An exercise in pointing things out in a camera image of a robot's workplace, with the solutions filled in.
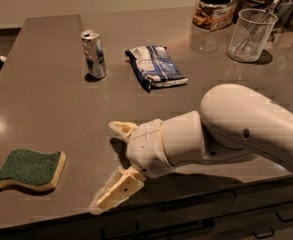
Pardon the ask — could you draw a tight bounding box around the black drawer handle lower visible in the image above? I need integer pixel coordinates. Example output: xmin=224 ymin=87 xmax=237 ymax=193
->
xmin=252 ymin=227 xmax=275 ymax=240

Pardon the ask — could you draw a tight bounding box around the black drawer handle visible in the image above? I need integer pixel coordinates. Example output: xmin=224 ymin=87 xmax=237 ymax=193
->
xmin=100 ymin=222 xmax=140 ymax=240
xmin=252 ymin=227 xmax=275 ymax=240
xmin=276 ymin=208 xmax=293 ymax=223

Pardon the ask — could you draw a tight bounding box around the clear plastic cup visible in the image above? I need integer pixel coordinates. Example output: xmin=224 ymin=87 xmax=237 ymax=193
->
xmin=227 ymin=8 xmax=278 ymax=63

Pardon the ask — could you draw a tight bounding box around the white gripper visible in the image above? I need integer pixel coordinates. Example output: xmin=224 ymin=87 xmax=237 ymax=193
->
xmin=89 ymin=119 xmax=174 ymax=215

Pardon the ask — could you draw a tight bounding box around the glass jar black lid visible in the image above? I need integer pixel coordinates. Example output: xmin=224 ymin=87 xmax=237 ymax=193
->
xmin=192 ymin=0 xmax=236 ymax=31

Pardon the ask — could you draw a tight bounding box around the blue white snack bag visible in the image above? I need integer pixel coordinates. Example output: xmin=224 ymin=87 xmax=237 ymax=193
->
xmin=125 ymin=45 xmax=188 ymax=92

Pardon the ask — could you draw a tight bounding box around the metal whisk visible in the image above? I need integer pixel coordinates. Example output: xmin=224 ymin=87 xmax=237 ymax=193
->
xmin=234 ymin=0 xmax=281 ymax=55

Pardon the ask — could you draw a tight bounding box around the black drawer handle left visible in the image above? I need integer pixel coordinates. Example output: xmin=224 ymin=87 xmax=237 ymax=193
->
xmin=100 ymin=222 xmax=140 ymax=240

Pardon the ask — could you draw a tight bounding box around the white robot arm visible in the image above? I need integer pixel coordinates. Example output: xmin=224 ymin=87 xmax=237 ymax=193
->
xmin=89 ymin=84 xmax=293 ymax=215

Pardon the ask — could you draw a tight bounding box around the black drawer handle right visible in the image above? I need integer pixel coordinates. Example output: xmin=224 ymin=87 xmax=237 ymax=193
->
xmin=276 ymin=208 xmax=293 ymax=223

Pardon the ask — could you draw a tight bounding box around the silver redbull can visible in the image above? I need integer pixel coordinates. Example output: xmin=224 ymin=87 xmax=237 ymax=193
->
xmin=80 ymin=29 xmax=107 ymax=79

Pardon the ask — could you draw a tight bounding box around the green and yellow sponge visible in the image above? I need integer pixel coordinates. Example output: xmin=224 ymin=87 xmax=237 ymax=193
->
xmin=0 ymin=149 xmax=66 ymax=192

